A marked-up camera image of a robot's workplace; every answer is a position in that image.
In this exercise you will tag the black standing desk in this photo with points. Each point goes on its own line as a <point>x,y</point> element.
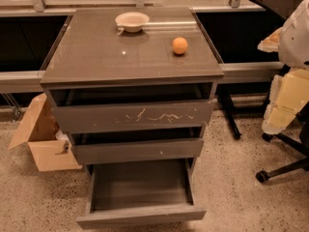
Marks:
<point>254,74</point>

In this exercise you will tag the open cardboard box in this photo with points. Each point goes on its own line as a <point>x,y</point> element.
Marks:
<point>38,129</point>

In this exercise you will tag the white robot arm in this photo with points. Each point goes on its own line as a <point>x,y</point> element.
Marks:
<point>293,50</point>

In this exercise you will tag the grey bottom drawer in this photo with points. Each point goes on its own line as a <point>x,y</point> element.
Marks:
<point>140,193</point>

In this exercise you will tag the black office chair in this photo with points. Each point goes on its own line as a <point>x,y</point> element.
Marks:
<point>292,149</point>

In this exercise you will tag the orange fruit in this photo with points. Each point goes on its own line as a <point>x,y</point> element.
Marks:
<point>179,45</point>

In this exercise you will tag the grey top drawer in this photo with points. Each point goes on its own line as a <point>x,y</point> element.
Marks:
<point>132,108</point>

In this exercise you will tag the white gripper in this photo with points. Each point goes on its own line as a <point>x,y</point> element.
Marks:
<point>295,43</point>

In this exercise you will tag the metal window railing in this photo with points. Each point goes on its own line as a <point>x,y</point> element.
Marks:
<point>22,67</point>

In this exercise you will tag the grey middle drawer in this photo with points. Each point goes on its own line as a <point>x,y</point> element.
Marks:
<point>138,145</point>

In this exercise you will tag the grey drawer cabinet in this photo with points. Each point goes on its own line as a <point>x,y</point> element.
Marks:
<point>96,52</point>

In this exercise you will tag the white bowl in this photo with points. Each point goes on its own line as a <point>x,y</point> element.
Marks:
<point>132,22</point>

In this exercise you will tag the grey drawer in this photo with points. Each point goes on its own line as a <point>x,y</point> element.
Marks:
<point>140,193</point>
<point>132,108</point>
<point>138,145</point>

